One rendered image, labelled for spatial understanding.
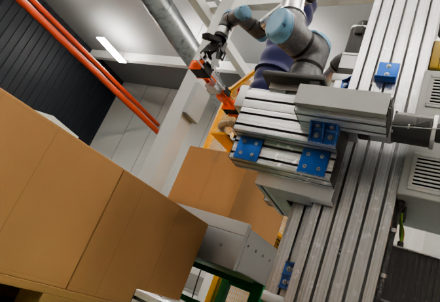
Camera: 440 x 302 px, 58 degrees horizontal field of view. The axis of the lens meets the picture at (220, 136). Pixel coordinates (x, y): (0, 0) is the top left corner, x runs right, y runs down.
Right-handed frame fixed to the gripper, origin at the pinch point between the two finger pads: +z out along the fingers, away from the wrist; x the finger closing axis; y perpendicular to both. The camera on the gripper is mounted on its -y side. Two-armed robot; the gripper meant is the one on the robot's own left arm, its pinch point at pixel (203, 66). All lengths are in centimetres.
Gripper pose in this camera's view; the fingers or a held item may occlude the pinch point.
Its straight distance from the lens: 192.0
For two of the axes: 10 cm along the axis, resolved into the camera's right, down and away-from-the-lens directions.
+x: -8.1, -1.3, 5.7
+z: -3.7, 8.7, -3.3
